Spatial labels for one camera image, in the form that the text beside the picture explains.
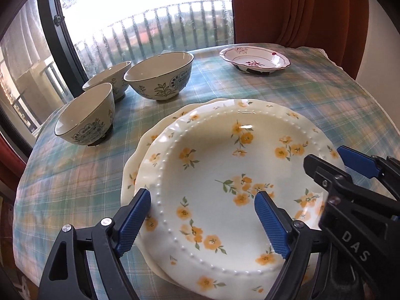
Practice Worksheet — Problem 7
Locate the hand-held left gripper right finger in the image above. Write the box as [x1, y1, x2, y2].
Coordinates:
[254, 190, 329, 300]

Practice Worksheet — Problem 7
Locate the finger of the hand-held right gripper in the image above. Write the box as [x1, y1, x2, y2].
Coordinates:
[337, 145, 400, 201]
[303, 154, 392, 214]

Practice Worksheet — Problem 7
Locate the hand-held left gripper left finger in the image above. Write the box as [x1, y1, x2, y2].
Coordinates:
[37, 188, 152, 300]

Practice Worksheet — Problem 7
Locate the yellow floral beaded plate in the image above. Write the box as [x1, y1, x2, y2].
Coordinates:
[134, 99, 348, 300]

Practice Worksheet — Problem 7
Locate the large leaf-patterned ceramic bowl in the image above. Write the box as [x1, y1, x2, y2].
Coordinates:
[124, 51, 195, 103]

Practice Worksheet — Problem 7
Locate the yellow floral scalloped plate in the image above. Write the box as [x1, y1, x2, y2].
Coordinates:
[120, 97, 251, 286]

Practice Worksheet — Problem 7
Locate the plaid pastel tablecloth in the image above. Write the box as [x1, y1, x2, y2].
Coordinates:
[12, 44, 400, 300]

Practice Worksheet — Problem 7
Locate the small leaf-patterned ceramic bowl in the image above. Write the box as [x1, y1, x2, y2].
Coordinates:
[54, 83, 116, 147]
[82, 60, 132, 102]

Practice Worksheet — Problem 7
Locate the small red-trimmed white dish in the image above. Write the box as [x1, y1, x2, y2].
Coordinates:
[219, 46, 293, 76]

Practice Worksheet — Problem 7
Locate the rust orange curtain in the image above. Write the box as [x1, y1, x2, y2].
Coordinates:
[229, 0, 370, 81]
[0, 126, 29, 196]

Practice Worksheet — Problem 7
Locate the balcony metal railing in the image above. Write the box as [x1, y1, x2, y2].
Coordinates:
[74, 0, 234, 79]

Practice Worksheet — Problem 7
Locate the hanging white garment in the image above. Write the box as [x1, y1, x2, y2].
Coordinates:
[1, 0, 43, 79]

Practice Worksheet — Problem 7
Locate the black window frame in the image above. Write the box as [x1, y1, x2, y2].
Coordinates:
[0, 0, 89, 163]

